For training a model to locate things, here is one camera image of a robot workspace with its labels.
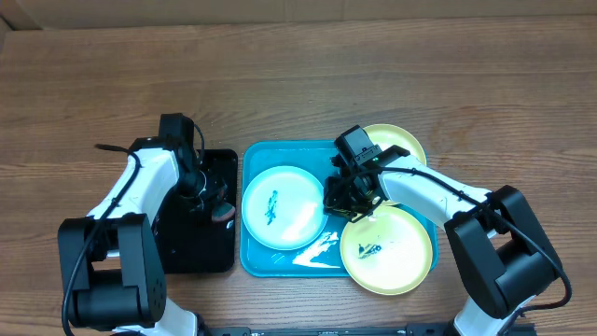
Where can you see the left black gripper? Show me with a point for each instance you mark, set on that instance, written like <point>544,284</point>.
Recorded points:
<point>213,197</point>

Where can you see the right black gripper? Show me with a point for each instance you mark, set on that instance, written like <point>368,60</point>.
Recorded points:
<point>340,207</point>

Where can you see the yellow plate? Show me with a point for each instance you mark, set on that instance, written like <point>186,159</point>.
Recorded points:
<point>388,253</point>
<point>387,135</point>

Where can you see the light blue plate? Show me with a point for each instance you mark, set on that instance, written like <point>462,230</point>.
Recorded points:
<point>282,208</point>

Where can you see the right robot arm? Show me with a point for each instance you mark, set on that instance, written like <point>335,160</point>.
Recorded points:
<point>502,253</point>

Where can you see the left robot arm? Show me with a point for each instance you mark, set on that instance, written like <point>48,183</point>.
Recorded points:
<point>112,275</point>

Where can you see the black water tray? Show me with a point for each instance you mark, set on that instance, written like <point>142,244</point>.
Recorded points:
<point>192,242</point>

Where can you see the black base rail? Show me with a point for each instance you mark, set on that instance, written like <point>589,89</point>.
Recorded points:
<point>413,329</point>

